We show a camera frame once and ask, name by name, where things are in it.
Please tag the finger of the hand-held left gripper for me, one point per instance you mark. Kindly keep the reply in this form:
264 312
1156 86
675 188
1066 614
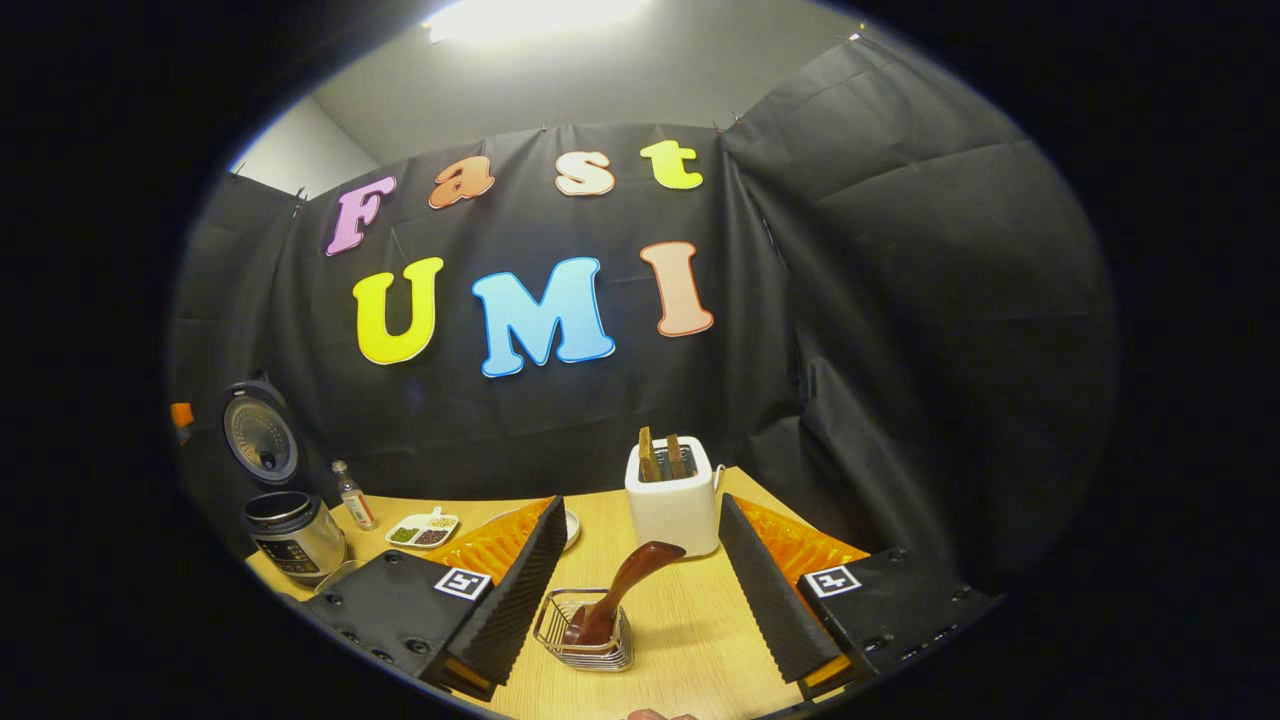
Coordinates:
181 415

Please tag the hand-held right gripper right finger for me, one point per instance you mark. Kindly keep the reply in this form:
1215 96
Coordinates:
770 600

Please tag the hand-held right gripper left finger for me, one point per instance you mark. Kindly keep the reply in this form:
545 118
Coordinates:
515 600

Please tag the brown wooden spoon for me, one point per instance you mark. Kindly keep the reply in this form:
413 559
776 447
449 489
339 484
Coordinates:
630 580

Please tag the black and silver rice cooker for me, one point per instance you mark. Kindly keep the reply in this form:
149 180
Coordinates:
295 545

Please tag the white round plate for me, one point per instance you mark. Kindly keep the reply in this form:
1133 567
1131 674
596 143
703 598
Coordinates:
572 530

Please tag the white divided grain dish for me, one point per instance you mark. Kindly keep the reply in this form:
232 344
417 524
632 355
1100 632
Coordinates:
420 524

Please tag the white toaster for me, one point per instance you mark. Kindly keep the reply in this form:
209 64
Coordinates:
675 515

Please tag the brown toast slice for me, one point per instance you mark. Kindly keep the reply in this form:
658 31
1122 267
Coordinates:
649 458
676 457

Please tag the small clear glass bottle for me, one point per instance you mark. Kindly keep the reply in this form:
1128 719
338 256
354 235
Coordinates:
357 508

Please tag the black backdrop cloth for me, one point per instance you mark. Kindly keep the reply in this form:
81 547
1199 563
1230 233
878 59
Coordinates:
900 300

